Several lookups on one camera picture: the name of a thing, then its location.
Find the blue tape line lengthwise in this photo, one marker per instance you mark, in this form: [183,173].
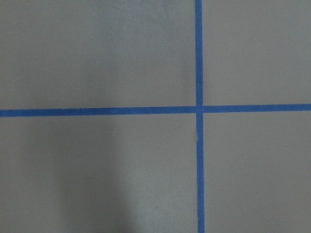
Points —
[199,117]

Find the blue tape line crosswise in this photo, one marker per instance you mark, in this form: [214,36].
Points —
[153,110]

